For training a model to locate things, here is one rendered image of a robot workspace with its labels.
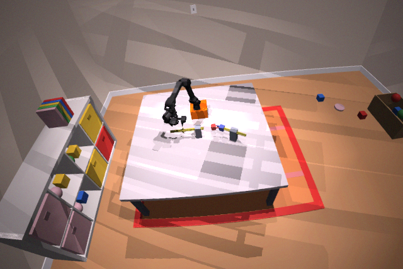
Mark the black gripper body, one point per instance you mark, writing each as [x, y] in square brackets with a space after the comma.
[182, 118]

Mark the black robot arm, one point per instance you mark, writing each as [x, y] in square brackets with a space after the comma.
[171, 101]

